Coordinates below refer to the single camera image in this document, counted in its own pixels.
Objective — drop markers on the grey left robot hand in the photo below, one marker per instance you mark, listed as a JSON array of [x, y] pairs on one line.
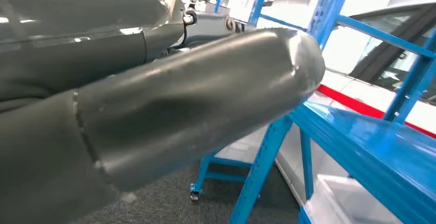
[[170, 96]]

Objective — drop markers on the white car with red stripe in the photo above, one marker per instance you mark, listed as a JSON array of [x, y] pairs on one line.
[[340, 86]]

